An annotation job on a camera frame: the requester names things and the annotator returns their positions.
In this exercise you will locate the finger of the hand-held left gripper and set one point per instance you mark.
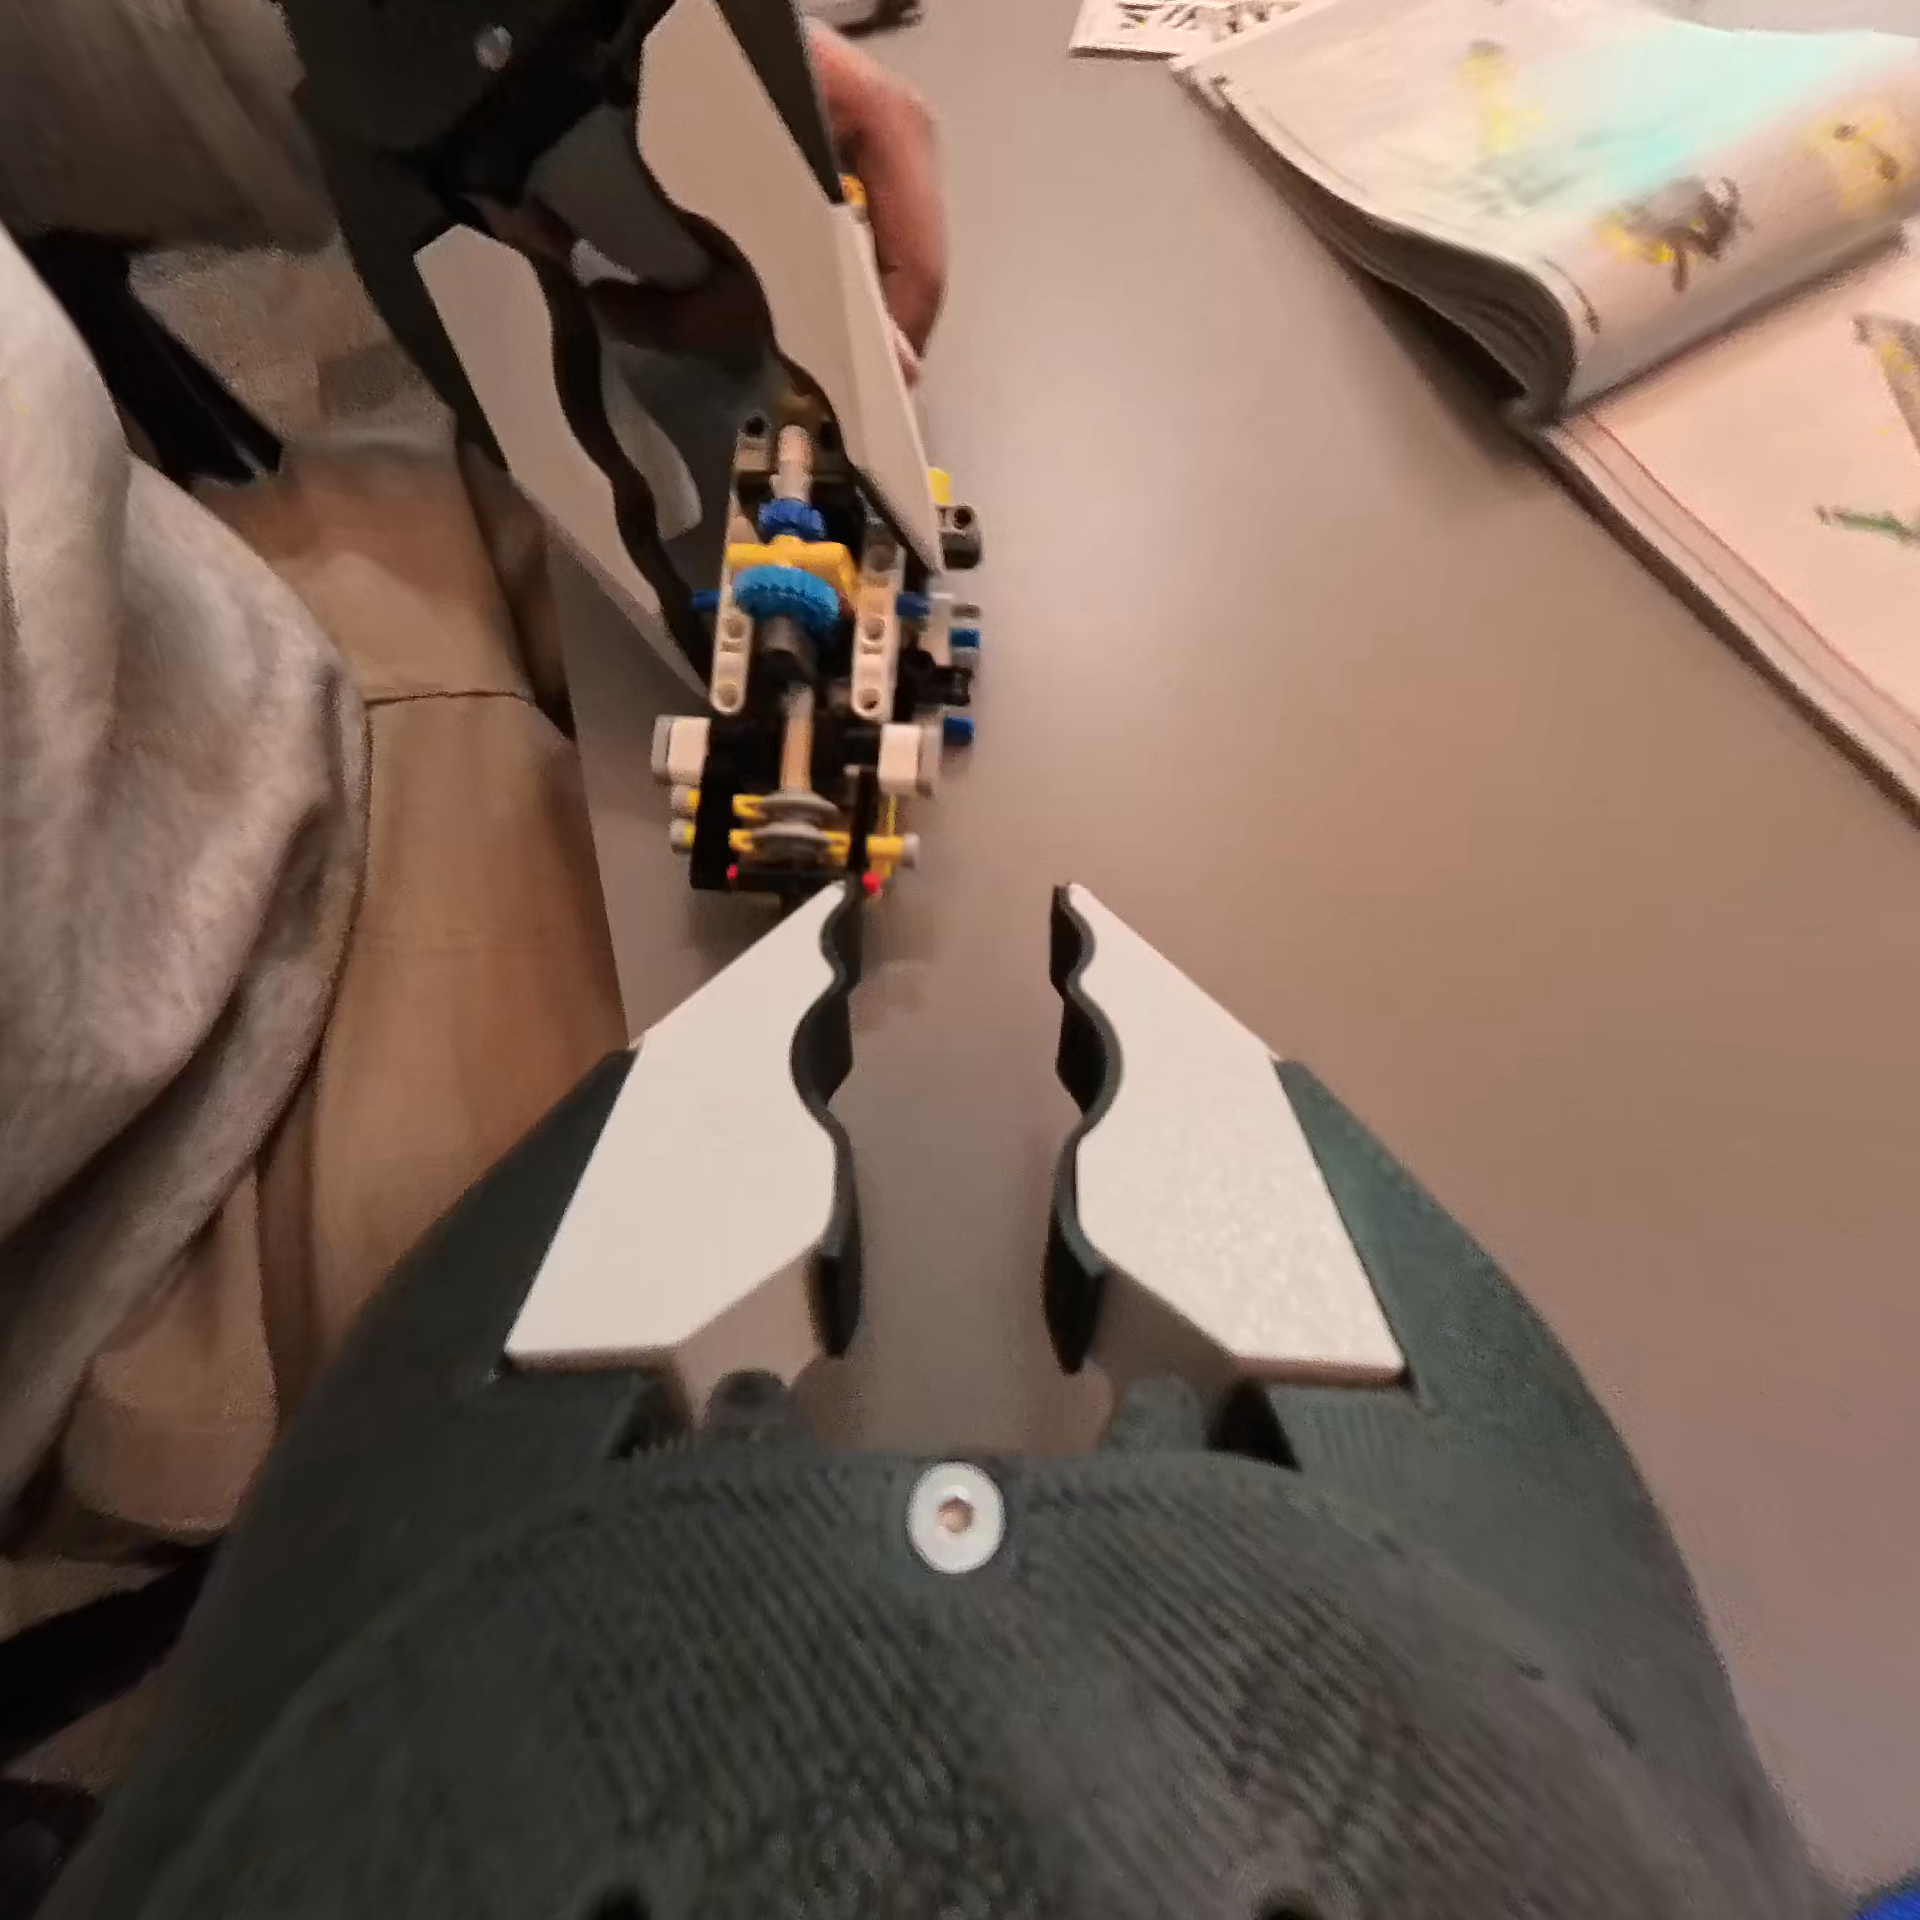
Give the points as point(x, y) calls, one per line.
point(510, 360)
point(780, 194)

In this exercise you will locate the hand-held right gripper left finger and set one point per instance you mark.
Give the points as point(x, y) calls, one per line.
point(691, 1200)

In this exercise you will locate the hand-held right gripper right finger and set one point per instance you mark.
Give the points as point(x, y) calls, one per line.
point(1215, 1200)

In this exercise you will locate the yellow and black lego model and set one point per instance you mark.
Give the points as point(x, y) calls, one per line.
point(796, 705)

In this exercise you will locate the open lego instruction booklet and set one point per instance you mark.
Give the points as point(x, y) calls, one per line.
point(1500, 150)

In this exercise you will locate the person's left hand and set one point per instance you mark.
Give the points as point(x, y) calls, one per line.
point(902, 194)

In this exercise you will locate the black metal leg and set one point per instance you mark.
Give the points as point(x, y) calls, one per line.
point(182, 375)

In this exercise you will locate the zebra striped sticker sheet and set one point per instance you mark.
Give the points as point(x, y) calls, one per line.
point(1172, 24)

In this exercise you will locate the person's grey sweatshirt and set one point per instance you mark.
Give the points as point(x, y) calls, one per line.
point(150, 751)

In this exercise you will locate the blue plastic bin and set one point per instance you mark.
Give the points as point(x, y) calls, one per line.
point(1898, 1902)

